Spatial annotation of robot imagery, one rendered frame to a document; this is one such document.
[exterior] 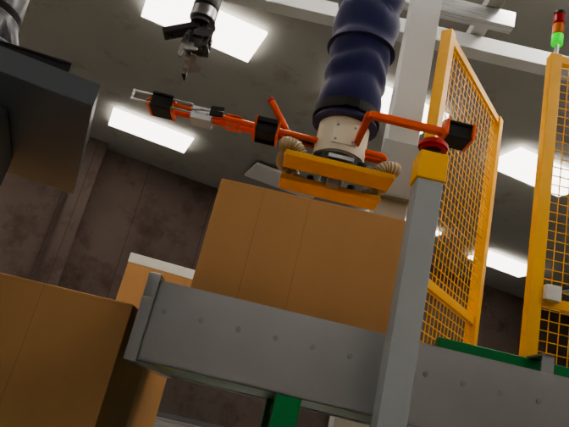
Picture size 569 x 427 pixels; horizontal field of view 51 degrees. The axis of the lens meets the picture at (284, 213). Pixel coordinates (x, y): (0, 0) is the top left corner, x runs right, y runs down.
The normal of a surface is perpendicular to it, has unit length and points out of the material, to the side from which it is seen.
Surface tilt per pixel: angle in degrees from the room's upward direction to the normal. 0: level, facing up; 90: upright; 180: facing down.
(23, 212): 90
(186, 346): 90
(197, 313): 90
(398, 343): 90
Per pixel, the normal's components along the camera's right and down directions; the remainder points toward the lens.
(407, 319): 0.06, -0.32
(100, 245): 0.37, -0.22
